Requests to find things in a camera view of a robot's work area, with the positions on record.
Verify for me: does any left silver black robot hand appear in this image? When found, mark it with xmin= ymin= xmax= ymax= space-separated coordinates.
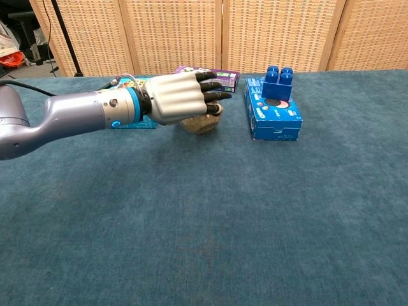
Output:
xmin=141 ymin=71 xmax=233 ymax=126

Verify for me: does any tan round object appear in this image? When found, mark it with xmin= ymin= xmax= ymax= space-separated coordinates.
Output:
xmin=178 ymin=101 xmax=224 ymax=136

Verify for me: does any light blue cookie box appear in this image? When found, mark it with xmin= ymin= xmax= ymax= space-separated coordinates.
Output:
xmin=108 ymin=77 xmax=157 ymax=129

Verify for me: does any purple snack box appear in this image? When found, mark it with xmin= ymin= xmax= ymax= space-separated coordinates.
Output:
xmin=173 ymin=66 xmax=240 ymax=93

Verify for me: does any woven folding screen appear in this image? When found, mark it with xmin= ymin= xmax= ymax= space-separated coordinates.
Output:
xmin=29 ymin=0 xmax=408 ymax=77

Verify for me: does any dark blue cookie box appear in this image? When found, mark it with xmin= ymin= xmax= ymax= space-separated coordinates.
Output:
xmin=244 ymin=76 xmax=303 ymax=141

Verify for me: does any blue toy building block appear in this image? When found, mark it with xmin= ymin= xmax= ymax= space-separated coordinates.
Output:
xmin=261 ymin=66 xmax=294 ymax=103

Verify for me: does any blue table cloth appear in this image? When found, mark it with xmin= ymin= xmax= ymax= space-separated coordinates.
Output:
xmin=0 ymin=69 xmax=408 ymax=306

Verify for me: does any black tripod stand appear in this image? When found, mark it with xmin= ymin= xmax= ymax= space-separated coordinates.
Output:
xmin=50 ymin=0 xmax=84 ymax=78

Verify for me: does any orange plastic bag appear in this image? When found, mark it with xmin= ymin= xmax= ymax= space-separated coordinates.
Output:
xmin=0 ymin=52 xmax=26 ymax=68

